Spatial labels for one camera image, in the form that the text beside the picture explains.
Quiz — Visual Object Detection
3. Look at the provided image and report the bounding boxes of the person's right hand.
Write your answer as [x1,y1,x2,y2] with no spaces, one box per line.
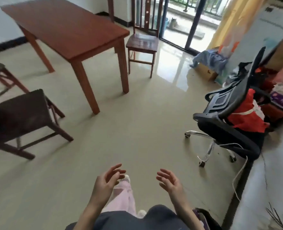
[156,169,189,205]

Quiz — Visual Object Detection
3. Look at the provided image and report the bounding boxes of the person's left hand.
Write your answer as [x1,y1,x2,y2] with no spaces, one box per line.
[91,163,127,208]

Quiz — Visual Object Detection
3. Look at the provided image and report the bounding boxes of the person's right forearm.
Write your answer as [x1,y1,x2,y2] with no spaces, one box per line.
[173,197,204,230]

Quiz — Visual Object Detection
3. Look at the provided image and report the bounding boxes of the person's left forearm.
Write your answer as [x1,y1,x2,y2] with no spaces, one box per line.
[73,201,111,230]

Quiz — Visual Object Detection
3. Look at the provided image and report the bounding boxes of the pink trousers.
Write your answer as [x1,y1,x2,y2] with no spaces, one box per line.
[102,181,137,216]

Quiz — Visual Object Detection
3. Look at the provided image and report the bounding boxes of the dark grey shirt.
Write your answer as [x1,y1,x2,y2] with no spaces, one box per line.
[65,205,192,230]

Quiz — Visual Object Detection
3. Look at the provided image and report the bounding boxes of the black bag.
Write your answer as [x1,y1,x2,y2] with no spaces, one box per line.
[193,208,222,230]

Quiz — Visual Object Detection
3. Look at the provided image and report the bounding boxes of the black mesh office chair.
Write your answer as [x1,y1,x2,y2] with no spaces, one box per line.
[185,46,272,167]

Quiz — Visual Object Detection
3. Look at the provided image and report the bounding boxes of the red cloth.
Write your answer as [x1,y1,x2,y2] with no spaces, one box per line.
[227,88,270,133]

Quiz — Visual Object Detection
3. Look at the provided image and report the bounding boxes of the small cardboard box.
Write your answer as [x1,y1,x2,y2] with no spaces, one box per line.
[195,63,219,82]

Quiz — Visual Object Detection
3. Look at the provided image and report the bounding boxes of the blue cloth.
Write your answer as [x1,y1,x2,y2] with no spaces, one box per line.
[189,50,228,77]

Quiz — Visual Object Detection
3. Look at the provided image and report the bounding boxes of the wooden chair with slatted back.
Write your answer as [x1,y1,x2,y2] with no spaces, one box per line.
[126,0,167,78]

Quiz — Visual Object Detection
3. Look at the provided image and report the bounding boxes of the black garment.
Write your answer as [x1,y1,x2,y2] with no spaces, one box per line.
[229,62,255,80]

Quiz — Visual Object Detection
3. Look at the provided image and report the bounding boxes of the purple box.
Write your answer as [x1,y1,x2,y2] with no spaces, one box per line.
[270,91,283,109]

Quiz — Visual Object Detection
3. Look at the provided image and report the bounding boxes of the reddish brown wooden table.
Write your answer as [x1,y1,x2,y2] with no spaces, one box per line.
[0,0,130,115]

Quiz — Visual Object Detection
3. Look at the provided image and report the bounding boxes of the flat brown cardboard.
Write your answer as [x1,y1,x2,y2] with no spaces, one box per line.
[266,41,283,71]

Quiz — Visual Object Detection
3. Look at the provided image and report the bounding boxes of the yellow curtain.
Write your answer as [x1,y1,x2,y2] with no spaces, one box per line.
[207,0,255,58]

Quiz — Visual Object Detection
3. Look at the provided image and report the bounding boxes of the balcony railing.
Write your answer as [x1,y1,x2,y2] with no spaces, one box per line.
[168,0,231,16]

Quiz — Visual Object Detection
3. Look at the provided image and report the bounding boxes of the white standing air conditioner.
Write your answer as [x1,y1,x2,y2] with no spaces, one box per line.
[228,5,283,79]

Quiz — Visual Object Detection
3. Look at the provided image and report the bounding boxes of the white cable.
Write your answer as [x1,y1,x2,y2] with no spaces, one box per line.
[197,142,248,201]

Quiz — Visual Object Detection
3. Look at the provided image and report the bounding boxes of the dark sliding door frame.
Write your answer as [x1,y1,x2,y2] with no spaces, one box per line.
[185,0,207,49]

